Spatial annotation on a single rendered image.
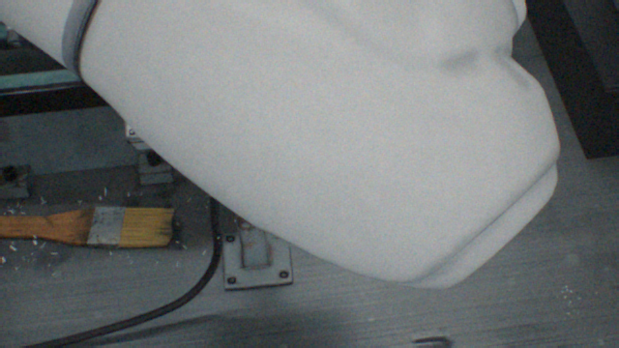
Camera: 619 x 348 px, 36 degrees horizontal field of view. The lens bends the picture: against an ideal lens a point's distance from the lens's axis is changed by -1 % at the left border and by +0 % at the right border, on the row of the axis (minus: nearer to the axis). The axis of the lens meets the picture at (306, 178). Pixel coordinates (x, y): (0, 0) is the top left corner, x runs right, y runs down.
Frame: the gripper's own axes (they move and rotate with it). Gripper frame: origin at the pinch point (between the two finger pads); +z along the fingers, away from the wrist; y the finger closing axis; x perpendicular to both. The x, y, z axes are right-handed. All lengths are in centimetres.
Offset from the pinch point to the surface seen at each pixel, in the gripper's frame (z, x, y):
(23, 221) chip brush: 34.9, 5.8, 19.8
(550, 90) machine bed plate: 42, -4, -41
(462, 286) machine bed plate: 28.2, 17.7, -25.1
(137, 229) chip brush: 33.5, 8.1, 7.4
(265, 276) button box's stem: 29.4, 14.6, -5.7
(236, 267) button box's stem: 30.3, 13.3, -2.9
